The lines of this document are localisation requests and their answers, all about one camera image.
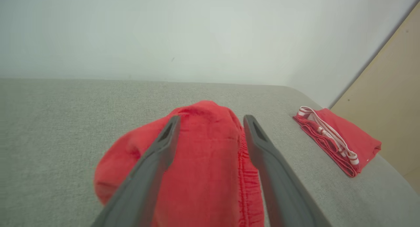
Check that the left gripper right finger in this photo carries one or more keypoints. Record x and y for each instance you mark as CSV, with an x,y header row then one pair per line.
x,y
279,187

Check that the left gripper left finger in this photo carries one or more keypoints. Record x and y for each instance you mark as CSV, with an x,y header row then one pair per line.
x,y
144,187

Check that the red shorts white trim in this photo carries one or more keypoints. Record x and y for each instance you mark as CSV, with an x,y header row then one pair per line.
x,y
210,161

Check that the red basketball jersey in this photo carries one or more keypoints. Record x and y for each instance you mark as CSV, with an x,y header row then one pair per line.
x,y
354,138

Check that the beige wooden panel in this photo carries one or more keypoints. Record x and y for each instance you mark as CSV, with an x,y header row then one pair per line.
x,y
393,105

